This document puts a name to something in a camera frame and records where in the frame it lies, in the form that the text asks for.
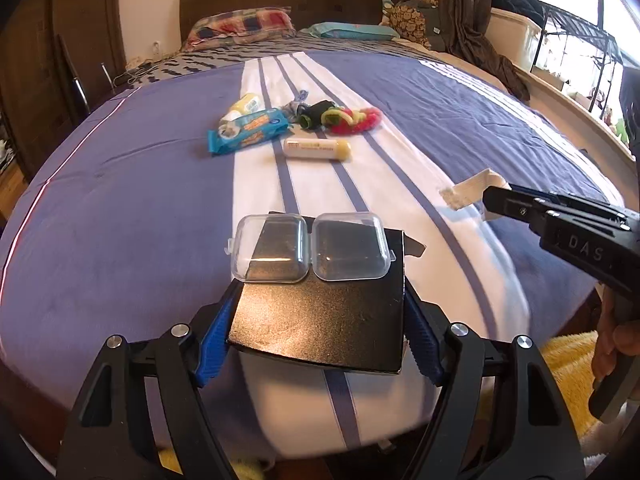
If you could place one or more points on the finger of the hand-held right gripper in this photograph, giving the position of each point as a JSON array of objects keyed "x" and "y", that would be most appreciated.
[{"x": 505, "y": 202}]

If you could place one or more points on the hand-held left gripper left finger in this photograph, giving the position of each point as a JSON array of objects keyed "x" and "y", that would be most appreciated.
[{"x": 216, "y": 342}]

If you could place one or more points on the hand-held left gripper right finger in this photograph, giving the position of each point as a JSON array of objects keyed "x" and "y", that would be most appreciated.
[{"x": 423, "y": 346}]

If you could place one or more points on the black square tray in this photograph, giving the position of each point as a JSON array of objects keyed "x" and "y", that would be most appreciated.
[{"x": 320, "y": 320}]

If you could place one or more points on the clear plastic hinged case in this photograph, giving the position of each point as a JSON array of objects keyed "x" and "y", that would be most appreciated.
[{"x": 350, "y": 246}]

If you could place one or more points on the white tube with yellow cap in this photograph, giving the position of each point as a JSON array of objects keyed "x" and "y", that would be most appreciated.
[{"x": 310, "y": 149}]

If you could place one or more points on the black cloth scrunchie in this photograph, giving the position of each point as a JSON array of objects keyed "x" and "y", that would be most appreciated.
[{"x": 315, "y": 111}]

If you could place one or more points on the blue snack packet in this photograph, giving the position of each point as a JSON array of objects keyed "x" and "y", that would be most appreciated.
[{"x": 247, "y": 132}]

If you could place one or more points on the yellow and white bottle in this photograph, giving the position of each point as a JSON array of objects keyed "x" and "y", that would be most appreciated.
[{"x": 245, "y": 105}]

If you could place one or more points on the person's right hand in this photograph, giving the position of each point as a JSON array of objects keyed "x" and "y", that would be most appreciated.
[{"x": 607, "y": 345}]

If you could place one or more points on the green frog toy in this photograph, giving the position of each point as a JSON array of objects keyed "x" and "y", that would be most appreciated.
[{"x": 622, "y": 128}]

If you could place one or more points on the fluffy yellow rug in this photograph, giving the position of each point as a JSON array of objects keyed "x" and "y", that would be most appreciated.
[{"x": 570, "y": 375}]

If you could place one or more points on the blue white striped blanket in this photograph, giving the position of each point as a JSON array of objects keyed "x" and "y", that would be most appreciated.
[{"x": 125, "y": 210}]

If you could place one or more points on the white storage box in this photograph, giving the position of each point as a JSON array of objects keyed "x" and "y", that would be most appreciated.
[{"x": 515, "y": 40}]

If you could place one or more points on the brown curtain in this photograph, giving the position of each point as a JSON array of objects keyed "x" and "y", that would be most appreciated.
[{"x": 470, "y": 20}]

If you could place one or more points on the black drying rack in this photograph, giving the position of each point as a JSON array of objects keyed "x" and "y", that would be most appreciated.
[{"x": 575, "y": 30}]

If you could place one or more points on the grey green bag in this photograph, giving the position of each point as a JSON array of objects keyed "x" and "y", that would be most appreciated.
[{"x": 436, "y": 25}]

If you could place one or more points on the brown patterned cushion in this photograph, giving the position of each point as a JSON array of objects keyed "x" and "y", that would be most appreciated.
[{"x": 407, "y": 20}]

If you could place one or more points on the teal pillow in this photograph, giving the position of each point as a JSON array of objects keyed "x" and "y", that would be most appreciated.
[{"x": 350, "y": 31}]

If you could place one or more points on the grey zebra pattern sheet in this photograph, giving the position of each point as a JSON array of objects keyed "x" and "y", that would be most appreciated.
[{"x": 210, "y": 57}]

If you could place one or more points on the folding chair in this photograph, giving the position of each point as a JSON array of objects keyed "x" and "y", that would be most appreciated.
[{"x": 75, "y": 80}]

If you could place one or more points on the plaid pillow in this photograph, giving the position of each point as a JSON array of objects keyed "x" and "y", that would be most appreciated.
[{"x": 240, "y": 25}]

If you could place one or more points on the dark wooden wardrobe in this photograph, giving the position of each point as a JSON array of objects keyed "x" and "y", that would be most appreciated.
[{"x": 60, "y": 35}]

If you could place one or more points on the white wall outlet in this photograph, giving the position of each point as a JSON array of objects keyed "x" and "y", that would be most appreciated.
[{"x": 156, "y": 49}]

